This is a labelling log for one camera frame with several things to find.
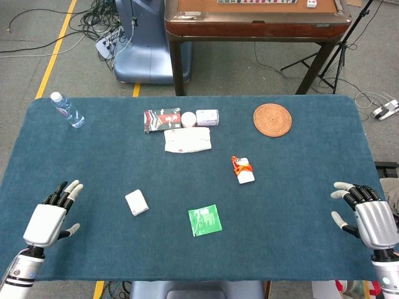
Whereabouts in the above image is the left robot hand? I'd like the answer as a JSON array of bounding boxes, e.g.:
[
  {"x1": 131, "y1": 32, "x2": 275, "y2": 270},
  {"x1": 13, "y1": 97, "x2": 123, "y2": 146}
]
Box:
[{"x1": 22, "y1": 179, "x2": 84, "y2": 249}]

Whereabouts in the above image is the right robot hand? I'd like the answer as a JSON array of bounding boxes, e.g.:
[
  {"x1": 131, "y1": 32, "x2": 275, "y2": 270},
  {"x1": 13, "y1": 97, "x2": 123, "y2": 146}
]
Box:
[{"x1": 330, "y1": 181, "x2": 399, "y2": 250}]

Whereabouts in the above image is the small pink tissue pack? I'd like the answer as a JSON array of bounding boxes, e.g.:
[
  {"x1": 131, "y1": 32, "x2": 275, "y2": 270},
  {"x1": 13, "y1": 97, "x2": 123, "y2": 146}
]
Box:
[{"x1": 125, "y1": 189, "x2": 150, "y2": 217}]

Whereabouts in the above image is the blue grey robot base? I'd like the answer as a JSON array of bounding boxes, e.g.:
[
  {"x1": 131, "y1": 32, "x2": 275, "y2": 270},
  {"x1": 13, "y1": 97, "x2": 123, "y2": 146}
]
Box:
[{"x1": 113, "y1": 0, "x2": 193, "y2": 85}]

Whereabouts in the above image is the white pouch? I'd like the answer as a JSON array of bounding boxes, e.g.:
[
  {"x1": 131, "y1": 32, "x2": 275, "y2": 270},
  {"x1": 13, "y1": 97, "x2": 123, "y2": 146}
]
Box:
[{"x1": 163, "y1": 126, "x2": 213, "y2": 154}]

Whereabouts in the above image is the white floor power strip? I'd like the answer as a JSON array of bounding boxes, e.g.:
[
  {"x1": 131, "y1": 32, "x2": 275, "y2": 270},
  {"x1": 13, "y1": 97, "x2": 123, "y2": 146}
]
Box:
[{"x1": 370, "y1": 98, "x2": 399, "y2": 121}]

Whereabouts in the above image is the clear plastic water bottle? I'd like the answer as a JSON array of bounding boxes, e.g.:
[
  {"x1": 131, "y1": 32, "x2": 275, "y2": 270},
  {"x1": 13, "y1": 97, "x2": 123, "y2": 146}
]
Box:
[{"x1": 50, "y1": 91, "x2": 85, "y2": 129}]

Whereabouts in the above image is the orange white snack packet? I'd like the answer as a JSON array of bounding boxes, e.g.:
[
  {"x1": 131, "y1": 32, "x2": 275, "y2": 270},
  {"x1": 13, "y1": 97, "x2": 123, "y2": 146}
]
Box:
[{"x1": 231, "y1": 155, "x2": 256, "y2": 184}]

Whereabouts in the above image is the round woven brown coaster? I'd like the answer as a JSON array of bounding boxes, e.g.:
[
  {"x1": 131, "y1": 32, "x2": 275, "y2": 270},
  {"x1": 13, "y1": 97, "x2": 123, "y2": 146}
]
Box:
[{"x1": 252, "y1": 103, "x2": 293, "y2": 137}]

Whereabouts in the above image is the red black printed box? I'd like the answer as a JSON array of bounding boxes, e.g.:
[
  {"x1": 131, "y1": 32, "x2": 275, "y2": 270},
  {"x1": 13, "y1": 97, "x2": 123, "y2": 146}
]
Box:
[{"x1": 143, "y1": 107, "x2": 182, "y2": 134}]

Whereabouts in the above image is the green flat sachet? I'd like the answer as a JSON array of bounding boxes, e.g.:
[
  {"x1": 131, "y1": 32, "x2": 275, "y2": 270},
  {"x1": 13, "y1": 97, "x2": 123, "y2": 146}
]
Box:
[{"x1": 188, "y1": 204, "x2": 223, "y2": 238}]

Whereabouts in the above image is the grey blue robot torso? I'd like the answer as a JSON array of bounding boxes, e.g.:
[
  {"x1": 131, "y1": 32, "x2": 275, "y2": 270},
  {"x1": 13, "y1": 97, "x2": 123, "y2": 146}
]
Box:
[{"x1": 129, "y1": 280, "x2": 266, "y2": 299}]

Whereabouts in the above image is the round white jar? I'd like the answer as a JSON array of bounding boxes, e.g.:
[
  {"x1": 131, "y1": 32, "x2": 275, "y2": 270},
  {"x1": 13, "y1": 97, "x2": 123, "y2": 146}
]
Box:
[{"x1": 181, "y1": 111, "x2": 198, "y2": 128}]

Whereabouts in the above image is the black tripod stand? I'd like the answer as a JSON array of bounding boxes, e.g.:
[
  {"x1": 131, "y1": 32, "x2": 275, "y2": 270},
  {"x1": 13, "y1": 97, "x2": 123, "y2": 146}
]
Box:
[{"x1": 280, "y1": 0, "x2": 375, "y2": 94}]

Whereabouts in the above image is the white power strip with plugs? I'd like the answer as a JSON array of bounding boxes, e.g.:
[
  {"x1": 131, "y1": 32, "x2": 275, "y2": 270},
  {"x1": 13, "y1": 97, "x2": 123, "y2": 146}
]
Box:
[{"x1": 95, "y1": 26, "x2": 125, "y2": 60}]

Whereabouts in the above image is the white wrapped packet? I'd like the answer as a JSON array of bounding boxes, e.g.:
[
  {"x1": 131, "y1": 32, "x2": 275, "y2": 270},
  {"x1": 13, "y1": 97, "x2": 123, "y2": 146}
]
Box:
[{"x1": 195, "y1": 108, "x2": 220, "y2": 127}]

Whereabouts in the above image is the brown mahjong table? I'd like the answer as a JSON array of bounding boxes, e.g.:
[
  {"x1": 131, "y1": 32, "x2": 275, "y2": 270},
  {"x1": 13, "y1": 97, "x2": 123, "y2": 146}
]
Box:
[{"x1": 164, "y1": 0, "x2": 353, "y2": 96}]

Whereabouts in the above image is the face-up mahjong tile row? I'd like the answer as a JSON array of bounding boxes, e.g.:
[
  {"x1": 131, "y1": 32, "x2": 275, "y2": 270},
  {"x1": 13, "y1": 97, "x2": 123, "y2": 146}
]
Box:
[{"x1": 217, "y1": 0, "x2": 298, "y2": 5}]

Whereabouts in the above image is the black metal frame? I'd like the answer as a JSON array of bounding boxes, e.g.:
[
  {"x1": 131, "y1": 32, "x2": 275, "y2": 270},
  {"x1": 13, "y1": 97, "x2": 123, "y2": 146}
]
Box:
[{"x1": 375, "y1": 161, "x2": 399, "y2": 179}]

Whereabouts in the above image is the black floor cable bundle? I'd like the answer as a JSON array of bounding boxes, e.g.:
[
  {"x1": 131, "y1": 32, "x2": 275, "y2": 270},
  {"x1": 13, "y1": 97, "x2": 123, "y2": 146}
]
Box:
[{"x1": 74, "y1": 0, "x2": 125, "y2": 41}]

